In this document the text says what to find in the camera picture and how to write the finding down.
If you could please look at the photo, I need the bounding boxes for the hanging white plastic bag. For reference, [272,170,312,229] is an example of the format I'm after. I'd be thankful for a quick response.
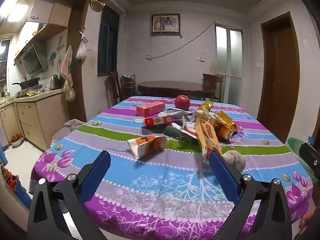
[76,28,88,60]

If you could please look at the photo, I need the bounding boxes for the steel kettle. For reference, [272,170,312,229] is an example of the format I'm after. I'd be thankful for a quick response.
[50,74,62,90]

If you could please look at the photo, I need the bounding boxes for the framed elephant picture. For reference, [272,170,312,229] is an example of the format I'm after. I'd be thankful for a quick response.
[150,14,181,36]

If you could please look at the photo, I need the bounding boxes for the orange white paper carton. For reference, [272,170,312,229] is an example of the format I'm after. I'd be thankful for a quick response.
[127,135,167,160]

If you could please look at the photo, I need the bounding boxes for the black wok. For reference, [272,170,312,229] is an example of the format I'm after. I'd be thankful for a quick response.
[12,77,40,89]

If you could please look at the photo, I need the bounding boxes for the brown door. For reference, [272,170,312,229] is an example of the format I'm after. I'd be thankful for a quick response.
[258,12,300,143]

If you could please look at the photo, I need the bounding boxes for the gold round wall plate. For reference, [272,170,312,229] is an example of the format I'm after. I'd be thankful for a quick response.
[89,0,105,12]

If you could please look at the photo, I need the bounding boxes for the colourful floral tablecloth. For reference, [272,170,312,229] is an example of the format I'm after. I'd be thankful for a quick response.
[29,96,313,239]

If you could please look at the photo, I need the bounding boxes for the dark window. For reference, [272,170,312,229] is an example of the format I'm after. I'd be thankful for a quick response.
[97,6,119,76]

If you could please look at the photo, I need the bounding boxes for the white knitted cloth ball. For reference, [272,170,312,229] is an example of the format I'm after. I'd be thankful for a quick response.
[222,150,246,172]

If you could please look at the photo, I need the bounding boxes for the range hood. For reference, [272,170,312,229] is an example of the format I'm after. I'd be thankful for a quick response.
[20,42,47,75]

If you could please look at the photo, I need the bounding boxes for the wooden chair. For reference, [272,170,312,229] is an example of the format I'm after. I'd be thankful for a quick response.
[110,71,123,104]
[203,73,223,102]

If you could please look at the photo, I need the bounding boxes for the pink cardboard box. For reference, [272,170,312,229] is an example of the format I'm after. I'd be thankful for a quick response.
[136,101,165,117]

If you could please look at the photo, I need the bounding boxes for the frosted glass door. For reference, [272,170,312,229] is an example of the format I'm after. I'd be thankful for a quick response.
[215,24,243,105]

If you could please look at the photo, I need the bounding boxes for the upper kitchen cabinet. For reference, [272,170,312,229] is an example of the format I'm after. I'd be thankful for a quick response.
[18,0,72,44]

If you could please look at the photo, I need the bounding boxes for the dark round wooden table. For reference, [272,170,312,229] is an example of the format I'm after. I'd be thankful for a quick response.
[137,81,215,98]

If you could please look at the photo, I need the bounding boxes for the person's right hand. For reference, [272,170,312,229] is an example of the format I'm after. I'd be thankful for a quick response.
[298,206,319,233]

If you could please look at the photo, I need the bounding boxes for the wooden chair left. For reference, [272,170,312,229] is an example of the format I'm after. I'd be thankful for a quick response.
[110,71,123,104]

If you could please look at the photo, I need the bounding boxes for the white bottle cap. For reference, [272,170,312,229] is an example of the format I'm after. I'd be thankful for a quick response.
[133,118,144,124]

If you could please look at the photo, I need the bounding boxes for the green bag trash bin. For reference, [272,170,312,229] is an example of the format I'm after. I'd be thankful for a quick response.
[285,137,311,161]

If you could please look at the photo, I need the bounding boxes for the kitchen counter cabinets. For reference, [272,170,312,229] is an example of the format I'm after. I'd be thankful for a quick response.
[1,89,69,151]

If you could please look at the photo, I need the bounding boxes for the green scouring pad roll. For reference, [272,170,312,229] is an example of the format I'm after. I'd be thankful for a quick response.
[164,126,197,144]

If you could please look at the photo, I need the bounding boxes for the box of clutter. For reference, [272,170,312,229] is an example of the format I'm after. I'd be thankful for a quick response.
[120,73,139,98]

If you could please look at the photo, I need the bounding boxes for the hanging pink towel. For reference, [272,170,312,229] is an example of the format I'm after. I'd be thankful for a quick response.
[60,46,73,85]

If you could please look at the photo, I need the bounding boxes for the yellow crumpled wrapper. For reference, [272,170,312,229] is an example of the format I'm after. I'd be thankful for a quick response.
[197,100,214,112]

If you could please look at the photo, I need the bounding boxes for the red apple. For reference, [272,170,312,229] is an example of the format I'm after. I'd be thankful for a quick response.
[175,95,190,111]

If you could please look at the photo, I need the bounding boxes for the gold foil carton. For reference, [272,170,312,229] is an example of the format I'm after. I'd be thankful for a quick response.
[210,111,239,141]

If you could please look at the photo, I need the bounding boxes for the red cigarette carton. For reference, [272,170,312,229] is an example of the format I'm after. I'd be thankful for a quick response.
[143,115,174,127]

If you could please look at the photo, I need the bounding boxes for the wooden chair right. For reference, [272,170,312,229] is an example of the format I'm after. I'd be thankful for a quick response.
[203,73,223,102]

